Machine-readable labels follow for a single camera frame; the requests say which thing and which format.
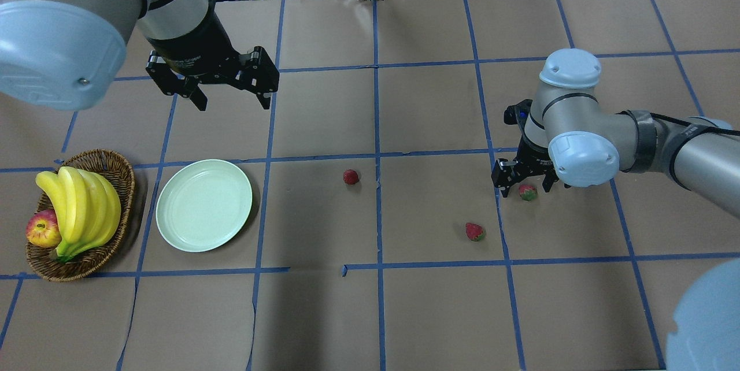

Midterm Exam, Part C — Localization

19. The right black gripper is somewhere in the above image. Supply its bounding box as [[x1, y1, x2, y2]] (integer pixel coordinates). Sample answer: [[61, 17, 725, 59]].
[[491, 140, 560, 198]]

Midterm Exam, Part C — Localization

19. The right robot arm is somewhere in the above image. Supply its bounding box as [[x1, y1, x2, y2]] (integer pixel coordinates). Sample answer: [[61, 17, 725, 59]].
[[491, 48, 739, 370]]

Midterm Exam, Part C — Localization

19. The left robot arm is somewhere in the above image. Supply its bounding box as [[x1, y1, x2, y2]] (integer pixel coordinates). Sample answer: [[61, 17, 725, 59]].
[[1, 0, 279, 111]]

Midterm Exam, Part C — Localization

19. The wicker basket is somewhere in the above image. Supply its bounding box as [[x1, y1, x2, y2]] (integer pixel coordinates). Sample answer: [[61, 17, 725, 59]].
[[25, 149, 136, 282]]

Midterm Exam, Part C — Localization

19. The light green plate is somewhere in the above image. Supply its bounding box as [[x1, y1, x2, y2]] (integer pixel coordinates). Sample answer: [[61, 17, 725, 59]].
[[155, 159, 253, 253]]

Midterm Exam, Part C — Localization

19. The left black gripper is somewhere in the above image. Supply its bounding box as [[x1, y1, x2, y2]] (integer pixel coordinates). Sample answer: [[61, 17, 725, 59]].
[[146, 46, 280, 112]]

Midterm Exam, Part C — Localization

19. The yellow banana bunch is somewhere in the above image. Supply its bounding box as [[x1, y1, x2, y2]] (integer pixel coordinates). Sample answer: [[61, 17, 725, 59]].
[[35, 166, 121, 263]]

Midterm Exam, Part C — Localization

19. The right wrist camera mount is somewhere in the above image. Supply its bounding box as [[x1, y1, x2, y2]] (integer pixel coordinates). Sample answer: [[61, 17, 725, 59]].
[[503, 99, 533, 138]]

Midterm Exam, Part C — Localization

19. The red apple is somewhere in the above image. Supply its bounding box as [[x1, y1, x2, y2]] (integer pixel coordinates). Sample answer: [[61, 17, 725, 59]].
[[25, 209, 62, 249]]

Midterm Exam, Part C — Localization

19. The plain red strawberry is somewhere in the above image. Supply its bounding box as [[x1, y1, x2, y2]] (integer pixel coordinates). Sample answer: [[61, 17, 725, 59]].
[[343, 170, 360, 185]]

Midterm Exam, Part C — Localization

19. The strawberry with green leaves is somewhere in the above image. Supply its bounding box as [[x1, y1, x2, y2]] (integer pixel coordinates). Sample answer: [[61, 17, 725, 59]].
[[517, 184, 539, 202]]

